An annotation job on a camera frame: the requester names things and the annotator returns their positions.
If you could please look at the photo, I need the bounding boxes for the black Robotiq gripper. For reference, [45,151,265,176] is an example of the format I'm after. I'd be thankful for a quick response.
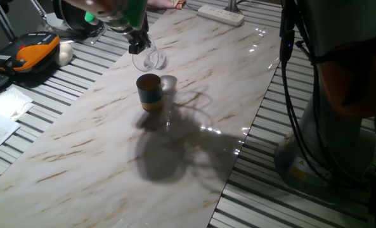
[126,14,153,55]

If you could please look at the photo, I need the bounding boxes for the clear glass mug with water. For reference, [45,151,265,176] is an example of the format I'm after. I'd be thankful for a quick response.
[131,41,169,72]

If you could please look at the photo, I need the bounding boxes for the orange cup with blue band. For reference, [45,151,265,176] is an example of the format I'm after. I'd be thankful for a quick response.
[136,73,165,112]

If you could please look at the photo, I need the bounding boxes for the pink cloth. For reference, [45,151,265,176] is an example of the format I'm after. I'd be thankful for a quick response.
[148,0,187,10]

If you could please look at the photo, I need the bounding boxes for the black round drum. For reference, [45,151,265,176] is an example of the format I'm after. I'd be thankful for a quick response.
[52,0,107,32]

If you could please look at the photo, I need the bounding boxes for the white rounded object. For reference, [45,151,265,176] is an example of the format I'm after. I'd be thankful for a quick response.
[55,42,75,67]

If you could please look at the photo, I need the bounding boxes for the white power strip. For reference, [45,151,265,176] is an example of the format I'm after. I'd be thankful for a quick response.
[196,4,245,28]

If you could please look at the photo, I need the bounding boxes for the orange black teach pendant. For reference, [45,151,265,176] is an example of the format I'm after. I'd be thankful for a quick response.
[0,31,61,75]

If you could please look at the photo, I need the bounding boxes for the white marble pattern board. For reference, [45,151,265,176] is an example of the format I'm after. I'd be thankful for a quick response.
[0,8,283,228]

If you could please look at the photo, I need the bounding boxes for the white paper tissue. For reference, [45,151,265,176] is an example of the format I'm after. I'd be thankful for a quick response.
[0,86,36,122]

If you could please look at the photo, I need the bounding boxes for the green camera mount plate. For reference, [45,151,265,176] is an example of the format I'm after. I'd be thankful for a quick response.
[84,0,149,30]

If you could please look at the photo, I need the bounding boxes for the slim aluminium post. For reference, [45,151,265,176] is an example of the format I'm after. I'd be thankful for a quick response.
[224,0,242,14]

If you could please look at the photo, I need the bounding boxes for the dark aluminium frame strut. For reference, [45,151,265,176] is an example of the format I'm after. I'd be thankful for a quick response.
[0,0,17,42]

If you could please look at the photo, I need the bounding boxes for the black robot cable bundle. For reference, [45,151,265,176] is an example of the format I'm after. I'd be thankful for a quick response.
[278,0,376,191]

